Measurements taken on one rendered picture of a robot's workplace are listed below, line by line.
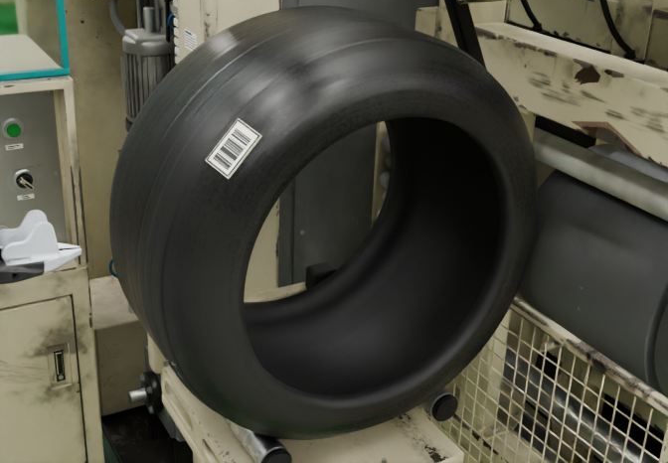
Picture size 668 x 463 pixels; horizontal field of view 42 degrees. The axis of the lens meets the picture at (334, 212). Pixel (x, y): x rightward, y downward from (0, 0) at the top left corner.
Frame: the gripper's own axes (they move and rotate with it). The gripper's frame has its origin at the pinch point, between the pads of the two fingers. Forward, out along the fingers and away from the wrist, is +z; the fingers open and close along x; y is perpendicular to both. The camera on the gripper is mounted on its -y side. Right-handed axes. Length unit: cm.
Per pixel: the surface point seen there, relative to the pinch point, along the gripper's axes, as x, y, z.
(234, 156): -11.0, 15.6, 14.6
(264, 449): -8.2, -27.2, 24.9
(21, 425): 59, -64, 7
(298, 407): -12.2, -18.4, 26.7
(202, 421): 8.1, -32.9, 22.8
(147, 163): 2.8, 10.3, 9.7
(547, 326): -10, -14, 71
